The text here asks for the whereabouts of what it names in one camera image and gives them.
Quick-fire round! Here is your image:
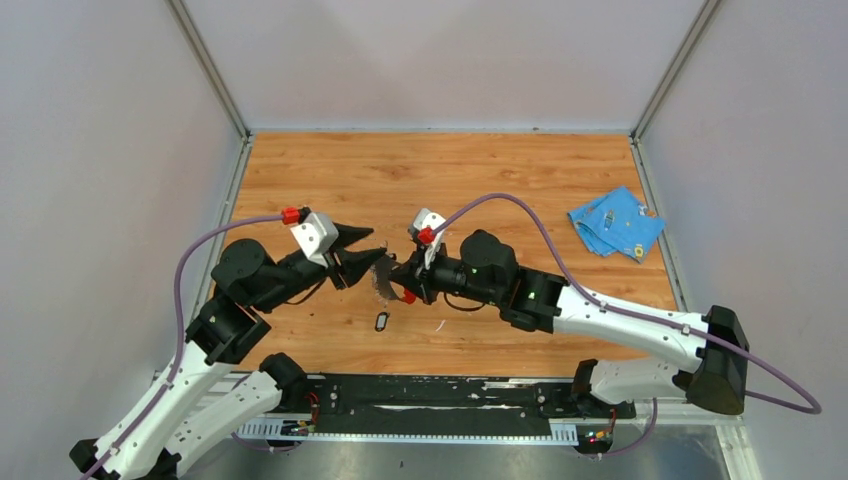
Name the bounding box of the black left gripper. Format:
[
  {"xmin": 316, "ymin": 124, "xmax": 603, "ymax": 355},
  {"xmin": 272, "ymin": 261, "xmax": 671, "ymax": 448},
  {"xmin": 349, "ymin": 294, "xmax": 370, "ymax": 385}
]
[{"xmin": 256, "ymin": 219, "xmax": 389, "ymax": 313}]

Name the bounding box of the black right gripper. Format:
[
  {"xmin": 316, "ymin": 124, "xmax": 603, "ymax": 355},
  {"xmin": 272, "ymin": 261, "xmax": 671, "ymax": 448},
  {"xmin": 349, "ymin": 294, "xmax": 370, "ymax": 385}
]
[{"xmin": 389, "ymin": 237, "xmax": 503, "ymax": 308}]

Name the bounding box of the keyring holder with red handle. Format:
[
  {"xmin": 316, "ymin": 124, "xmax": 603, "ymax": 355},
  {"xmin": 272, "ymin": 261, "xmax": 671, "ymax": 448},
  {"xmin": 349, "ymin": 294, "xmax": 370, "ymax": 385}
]
[{"xmin": 371, "ymin": 254, "xmax": 418, "ymax": 304}]

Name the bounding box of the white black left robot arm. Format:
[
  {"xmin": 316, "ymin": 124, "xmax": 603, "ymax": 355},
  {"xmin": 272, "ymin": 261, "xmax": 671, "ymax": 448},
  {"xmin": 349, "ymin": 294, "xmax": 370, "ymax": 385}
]
[{"xmin": 70, "ymin": 211, "xmax": 386, "ymax": 479}]

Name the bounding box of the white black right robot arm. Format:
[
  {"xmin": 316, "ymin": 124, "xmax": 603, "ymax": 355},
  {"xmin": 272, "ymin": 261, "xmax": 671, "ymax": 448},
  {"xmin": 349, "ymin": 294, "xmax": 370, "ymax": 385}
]
[{"xmin": 387, "ymin": 230, "xmax": 750, "ymax": 418}]

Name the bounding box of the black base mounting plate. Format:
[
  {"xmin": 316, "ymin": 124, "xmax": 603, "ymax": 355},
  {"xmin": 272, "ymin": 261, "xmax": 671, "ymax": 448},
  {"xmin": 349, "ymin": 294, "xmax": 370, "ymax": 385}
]
[{"xmin": 279, "ymin": 374, "xmax": 636, "ymax": 436}]

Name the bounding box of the blue patterned cloth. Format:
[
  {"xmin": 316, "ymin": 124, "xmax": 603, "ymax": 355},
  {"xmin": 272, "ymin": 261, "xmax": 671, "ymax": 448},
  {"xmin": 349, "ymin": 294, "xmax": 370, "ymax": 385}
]
[{"xmin": 567, "ymin": 186, "xmax": 666, "ymax": 263}]

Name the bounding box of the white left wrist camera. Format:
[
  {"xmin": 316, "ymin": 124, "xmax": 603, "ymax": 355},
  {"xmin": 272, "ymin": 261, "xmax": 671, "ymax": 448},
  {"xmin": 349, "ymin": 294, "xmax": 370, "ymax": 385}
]
[{"xmin": 290, "ymin": 212, "xmax": 339, "ymax": 268}]

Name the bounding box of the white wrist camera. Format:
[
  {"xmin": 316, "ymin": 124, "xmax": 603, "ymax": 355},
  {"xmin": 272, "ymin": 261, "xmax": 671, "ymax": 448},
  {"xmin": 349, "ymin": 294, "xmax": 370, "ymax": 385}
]
[
  {"xmin": 290, "ymin": 212, "xmax": 339, "ymax": 268},
  {"xmin": 408, "ymin": 208, "xmax": 445, "ymax": 270}
]

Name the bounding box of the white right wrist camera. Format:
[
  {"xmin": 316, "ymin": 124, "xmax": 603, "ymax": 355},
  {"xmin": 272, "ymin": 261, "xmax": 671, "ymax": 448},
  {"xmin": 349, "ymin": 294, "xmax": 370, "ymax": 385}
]
[{"xmin": 408, "ymin": 208, "xmax": 445, "ymax": 270}]

